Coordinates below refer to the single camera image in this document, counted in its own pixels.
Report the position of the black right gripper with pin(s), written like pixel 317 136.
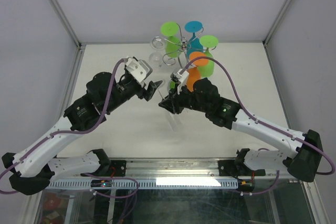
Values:
pixel 174 107

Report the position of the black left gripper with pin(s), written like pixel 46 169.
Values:
pixel 146 94

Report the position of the clear flute glass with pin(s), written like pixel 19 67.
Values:
pixel 174 121

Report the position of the orange plastic wine glass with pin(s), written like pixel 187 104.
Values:
pixel 194 73

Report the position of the clear wine glass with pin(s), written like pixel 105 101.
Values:
pixel 158 44

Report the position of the green wine glass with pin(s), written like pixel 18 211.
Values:
pixel 208 42
pixel 173 44

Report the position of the blue plastic wine glass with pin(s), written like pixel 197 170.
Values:
pixel 193 44

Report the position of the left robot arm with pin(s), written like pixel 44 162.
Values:
pixel 34 168

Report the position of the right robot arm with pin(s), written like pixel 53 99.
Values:
pixel 297 152

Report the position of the chrome wine glass rack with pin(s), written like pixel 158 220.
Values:
pixel 172 61

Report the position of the white LED light strip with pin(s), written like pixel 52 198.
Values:
pixel 188 181

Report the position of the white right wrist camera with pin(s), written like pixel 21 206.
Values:
pixel 179 78

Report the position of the aluminium mounting rail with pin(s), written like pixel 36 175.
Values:
pixel 151 168

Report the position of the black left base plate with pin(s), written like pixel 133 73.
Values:
pixel 117 168

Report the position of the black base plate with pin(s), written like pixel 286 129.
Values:
pixel 227 167
pixel 117 168

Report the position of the left corner frame post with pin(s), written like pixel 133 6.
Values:
pixel 65 22

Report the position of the corner frame post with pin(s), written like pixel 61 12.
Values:
pixel 65 22
pixel 279 17

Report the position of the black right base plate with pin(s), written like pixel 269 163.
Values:
pixel 227 167

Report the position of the right corner frame post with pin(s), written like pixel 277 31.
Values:
pixel 279 17

